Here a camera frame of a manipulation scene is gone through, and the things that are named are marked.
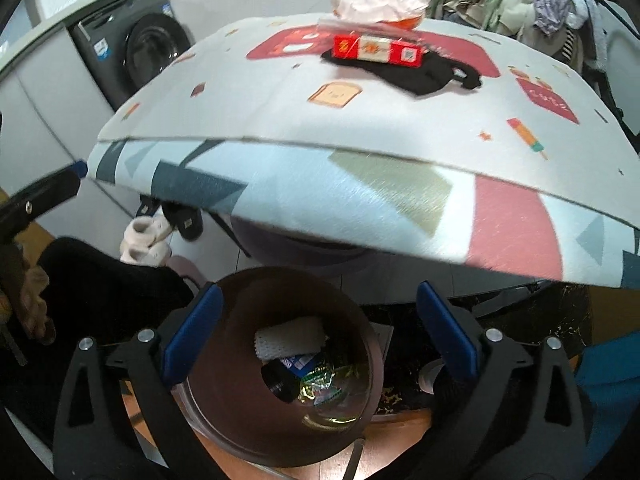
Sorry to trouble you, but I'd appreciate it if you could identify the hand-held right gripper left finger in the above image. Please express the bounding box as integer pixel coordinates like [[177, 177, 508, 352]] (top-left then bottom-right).
[[52, 282, 224, 480]]

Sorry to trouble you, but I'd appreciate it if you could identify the blue snack packet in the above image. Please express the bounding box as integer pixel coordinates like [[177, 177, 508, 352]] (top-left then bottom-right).
[[279, 354, 322, 379]]

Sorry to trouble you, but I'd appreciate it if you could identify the gold foil packet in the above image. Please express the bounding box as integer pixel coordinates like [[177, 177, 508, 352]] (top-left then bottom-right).
[[299, 364, 362, 407]]

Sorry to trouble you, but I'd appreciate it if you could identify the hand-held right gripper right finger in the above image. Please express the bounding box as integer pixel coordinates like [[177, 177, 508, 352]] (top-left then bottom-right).
[[417, 281, 588, 480]]

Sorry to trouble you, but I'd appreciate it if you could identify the cartoon printed table mat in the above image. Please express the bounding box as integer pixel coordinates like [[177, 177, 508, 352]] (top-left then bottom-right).
[[97, 12, 640, 235]]

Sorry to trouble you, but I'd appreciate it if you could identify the person's black trouser leg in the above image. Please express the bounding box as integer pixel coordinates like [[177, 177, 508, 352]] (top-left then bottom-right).
[[5, 237, 196, 411]]

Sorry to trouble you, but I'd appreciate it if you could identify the red flat box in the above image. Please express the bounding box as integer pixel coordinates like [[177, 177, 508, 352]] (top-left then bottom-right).
[[332, 32, 427, 69]]

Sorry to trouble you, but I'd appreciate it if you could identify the black cloth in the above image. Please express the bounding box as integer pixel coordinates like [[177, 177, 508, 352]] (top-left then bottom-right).
[[320, 49, 484, 97]]

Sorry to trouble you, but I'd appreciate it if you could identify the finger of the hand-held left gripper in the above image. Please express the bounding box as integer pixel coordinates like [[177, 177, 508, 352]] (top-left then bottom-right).
[[0, 160, 89, 242]]

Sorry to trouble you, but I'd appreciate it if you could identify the grey round stool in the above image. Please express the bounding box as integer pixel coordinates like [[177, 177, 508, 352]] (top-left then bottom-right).
[[227, 212, 367, 274]]

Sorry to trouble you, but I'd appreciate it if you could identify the white cabinet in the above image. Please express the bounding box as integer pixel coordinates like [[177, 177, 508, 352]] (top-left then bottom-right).
[[0, 0, 162, 241]]

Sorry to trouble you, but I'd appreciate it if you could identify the black slipper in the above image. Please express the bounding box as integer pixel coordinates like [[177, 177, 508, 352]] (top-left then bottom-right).
[[162, 203, 205, 242], [137, 198, 167, 219]]

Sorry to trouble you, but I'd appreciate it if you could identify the brown trash bin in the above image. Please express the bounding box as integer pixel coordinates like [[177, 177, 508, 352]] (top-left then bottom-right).
[[184, 266, 387, 467]]

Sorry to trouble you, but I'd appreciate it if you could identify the white fuzzy slipper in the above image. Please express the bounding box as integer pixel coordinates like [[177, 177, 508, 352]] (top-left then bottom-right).
[[130, 215, 174, 250], [120, 236, 172, 267]]

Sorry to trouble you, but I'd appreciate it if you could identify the orange bowl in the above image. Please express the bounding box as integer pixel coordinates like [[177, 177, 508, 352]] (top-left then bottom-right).
[[387, 6, 430, 30]]

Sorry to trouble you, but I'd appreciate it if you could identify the white round object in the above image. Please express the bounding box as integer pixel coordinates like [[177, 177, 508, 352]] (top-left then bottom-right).
[[418, 359, 444, 397]]

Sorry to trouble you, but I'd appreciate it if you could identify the clear plastic wrapper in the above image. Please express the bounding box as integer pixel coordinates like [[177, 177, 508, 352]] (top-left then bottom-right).
[[319, 16, 432, 42]]

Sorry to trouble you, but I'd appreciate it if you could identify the person's left hand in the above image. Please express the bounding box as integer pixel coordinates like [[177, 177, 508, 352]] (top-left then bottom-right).
[[0, 242, 57, 347]]

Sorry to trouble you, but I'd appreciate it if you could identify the grey washing machine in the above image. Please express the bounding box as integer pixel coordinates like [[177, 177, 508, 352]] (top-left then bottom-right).
[[70, 10, 196, 112]]

